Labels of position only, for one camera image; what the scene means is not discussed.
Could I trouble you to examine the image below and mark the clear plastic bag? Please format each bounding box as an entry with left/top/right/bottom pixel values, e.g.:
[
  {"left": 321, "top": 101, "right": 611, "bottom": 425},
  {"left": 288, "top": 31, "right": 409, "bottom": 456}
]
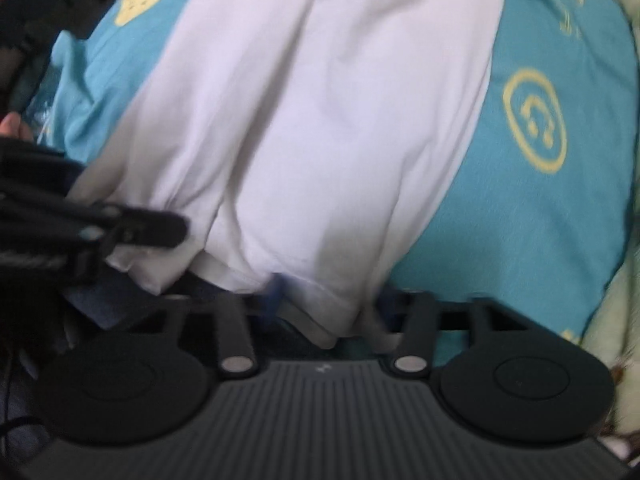
[{"left": 25, "top": 67, "right": 69, "bottom": 141}]

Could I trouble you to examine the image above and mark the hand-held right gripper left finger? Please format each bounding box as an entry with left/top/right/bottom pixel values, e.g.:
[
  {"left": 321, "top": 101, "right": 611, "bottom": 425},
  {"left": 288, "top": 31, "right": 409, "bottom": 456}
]
[{"left": 129, "top": 275, "right": 288, "bottom": 380}]

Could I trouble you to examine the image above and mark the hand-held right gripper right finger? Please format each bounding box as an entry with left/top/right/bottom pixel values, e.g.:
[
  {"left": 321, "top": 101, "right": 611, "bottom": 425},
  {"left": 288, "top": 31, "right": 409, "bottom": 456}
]
[{"left": 379, "top": 287, "right": 534, "bottom": 379}]

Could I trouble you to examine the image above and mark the teal printed bed sheet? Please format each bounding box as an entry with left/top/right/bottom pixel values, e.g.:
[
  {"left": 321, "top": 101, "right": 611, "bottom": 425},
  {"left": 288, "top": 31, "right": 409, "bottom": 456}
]
[{"left": 27, "top": 0, "right": 640, "bottom": 367}]

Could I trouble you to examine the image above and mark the green cartoon blanket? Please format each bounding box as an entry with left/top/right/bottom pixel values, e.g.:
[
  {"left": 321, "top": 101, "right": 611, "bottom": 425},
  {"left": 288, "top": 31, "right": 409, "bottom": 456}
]
[{"left": 580, "top": 0, "right": 640, "bottom": 442}]

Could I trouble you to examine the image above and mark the white t-shirt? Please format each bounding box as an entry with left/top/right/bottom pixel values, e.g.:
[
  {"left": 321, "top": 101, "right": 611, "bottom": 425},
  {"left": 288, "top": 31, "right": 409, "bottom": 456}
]
[{"left": 67, "top": 0, "right": 509, "bottom": 352}]

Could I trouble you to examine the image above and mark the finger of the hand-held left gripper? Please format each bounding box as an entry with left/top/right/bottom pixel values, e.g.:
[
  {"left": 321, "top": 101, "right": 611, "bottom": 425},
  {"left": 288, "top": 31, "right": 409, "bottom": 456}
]
[{"left": 107, "top": 207, "right": 190, "bottom": 250}]

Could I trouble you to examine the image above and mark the person's left hand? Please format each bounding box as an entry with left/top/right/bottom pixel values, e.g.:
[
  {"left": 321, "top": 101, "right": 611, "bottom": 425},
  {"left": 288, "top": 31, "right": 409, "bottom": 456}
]
[{"left": 0, "top": 112, "right": 35, "bottom": 145}]

